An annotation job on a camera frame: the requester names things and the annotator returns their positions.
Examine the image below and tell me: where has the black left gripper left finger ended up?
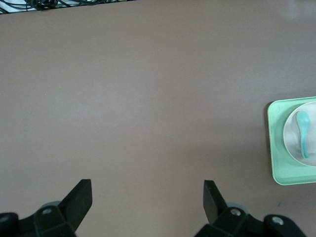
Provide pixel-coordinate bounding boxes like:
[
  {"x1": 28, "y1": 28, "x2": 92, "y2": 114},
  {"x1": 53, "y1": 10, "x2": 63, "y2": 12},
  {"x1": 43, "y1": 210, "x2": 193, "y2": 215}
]
[{"x1": 0, "y1": 179, "x2": 93, "y2": 237}]

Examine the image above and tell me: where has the tangled black cable bundle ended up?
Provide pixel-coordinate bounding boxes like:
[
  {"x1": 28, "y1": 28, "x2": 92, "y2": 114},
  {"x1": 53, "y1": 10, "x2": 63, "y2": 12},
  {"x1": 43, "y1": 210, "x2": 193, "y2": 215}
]
[{"x1": 0, "y1": 0, "x2": 129, "y2": 14}]

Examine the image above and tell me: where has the light green rectangular tray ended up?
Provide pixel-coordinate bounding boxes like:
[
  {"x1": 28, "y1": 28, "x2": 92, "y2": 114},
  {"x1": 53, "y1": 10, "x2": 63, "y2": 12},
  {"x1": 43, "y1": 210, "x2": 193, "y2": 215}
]
[{"x1": 267, "y1": 96, "x2": 316, "y2": 186}]

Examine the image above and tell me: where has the teal plastic spoon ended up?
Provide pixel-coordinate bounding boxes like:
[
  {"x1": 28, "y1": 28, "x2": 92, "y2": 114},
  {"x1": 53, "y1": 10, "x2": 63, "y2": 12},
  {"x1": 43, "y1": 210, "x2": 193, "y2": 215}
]
[{"x1": 295, "y1": 111, "x2": 311, "y2": 159}]

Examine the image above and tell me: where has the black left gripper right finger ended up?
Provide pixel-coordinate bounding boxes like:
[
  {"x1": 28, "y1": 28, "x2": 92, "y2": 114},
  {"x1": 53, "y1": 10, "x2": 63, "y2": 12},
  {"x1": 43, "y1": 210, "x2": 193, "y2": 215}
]
[{"x1": 194, "y1": 179, "x2": 307, "y2": 237}]

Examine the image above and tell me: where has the round beige plate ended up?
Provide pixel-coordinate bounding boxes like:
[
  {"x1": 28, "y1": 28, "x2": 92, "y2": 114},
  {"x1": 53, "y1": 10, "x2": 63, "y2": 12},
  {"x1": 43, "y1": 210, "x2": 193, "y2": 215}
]
[{"x1": 282, "y1": 101, "x2": 316, "y2": 167}]

